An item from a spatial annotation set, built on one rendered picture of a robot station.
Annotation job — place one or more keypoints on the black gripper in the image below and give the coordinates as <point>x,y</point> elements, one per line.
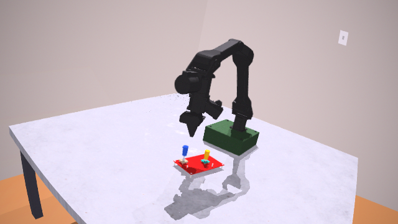
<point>193,118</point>

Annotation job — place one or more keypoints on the red circuit board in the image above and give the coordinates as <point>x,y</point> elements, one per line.
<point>197,164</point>

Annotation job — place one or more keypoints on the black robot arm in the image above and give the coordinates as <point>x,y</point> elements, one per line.
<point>199,80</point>

